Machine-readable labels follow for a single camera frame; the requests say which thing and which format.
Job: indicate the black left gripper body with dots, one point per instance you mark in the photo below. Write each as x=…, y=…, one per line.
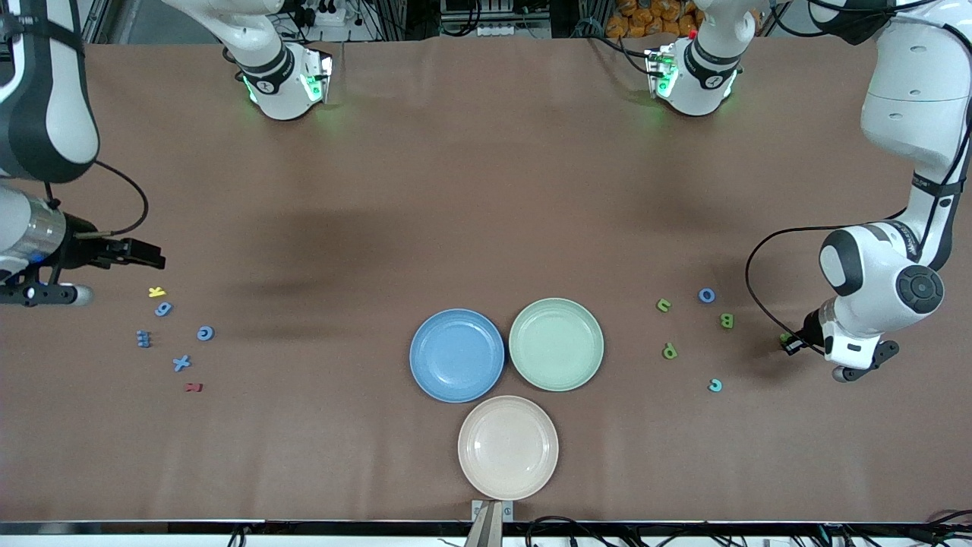
x=811, y=327

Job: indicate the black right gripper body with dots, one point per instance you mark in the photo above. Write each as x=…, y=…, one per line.
x=80, y=251

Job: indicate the blue digit 6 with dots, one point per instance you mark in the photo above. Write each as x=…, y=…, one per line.
x=163, y=310

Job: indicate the green letter B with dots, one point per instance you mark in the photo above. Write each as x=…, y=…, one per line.
x=727, y=320

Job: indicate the blue letter E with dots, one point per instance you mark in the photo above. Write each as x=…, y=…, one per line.
x=143, y=339

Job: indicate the blue letter G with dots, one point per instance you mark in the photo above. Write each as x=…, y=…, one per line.
x=200, y=333

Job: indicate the blue letter X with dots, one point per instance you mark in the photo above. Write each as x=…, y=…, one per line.
x=181, y=364

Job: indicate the green letter P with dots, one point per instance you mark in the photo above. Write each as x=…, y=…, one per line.
x=669, y=350

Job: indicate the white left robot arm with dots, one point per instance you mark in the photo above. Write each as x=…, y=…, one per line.
x=911, y=99

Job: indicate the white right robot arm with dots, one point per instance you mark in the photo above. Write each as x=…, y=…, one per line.
x=45, y=114

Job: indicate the blue letter O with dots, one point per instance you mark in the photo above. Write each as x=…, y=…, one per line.
x=701, y=295

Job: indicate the green plate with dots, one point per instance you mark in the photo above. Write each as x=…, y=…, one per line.
x=557, y=344

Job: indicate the large white power strip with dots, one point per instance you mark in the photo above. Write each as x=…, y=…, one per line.
x=326, y=14

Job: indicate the beige plate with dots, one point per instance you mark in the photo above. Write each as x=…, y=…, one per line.
x=508, y=447

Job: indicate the blue plate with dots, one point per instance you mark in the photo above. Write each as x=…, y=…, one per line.
x=456, y=355

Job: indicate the table cover sheet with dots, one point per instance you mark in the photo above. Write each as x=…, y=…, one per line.
x=486, y=190

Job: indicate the orange snack bags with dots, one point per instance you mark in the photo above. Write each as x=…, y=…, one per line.
x=645, y=15

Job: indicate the small white power strip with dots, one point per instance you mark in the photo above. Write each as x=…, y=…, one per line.
x=493, y=30

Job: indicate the black table edge rail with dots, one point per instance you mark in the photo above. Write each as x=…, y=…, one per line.
x=304, y=527

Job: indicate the grey metal camera bracket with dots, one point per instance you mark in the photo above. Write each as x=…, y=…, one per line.
x=491, y=524

